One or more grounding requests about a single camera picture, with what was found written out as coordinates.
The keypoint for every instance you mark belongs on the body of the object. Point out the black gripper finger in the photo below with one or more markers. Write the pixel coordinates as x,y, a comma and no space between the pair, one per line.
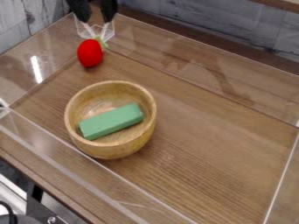
108,8
82,9

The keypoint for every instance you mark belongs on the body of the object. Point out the clear acrylic tray walls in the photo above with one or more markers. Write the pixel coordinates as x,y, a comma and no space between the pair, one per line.
220,162

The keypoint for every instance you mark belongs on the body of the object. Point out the black metal table frame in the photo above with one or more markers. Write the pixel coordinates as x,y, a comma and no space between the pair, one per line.
43,207

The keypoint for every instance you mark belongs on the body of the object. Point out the red plush fruit green stem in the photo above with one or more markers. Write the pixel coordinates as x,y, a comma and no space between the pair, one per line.
91,52

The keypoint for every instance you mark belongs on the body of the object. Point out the wooden bowl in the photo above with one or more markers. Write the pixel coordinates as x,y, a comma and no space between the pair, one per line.
99,98

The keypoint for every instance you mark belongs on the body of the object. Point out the green rectangular block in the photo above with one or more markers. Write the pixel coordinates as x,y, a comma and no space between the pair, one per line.
110,122

